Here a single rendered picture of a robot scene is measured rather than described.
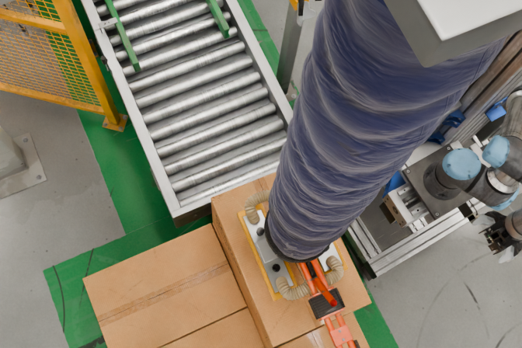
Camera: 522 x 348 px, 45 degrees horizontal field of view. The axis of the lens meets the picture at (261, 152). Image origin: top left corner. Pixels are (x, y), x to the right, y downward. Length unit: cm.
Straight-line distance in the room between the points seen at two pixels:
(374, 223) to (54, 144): 177
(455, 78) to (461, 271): 281
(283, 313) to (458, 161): 82
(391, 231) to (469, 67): 252
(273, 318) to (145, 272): 69
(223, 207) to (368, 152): 147
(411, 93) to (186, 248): 210
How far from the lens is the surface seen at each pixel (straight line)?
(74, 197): 350
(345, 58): 79
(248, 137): 293
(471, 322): 353
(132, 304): 279
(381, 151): 100
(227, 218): 241
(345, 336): 213
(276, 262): 225
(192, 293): 277
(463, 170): 227
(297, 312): 237
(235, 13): 316
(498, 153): 167
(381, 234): 324
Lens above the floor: 329
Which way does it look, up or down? 71 degrees down
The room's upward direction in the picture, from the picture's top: 9 degrees clockwise
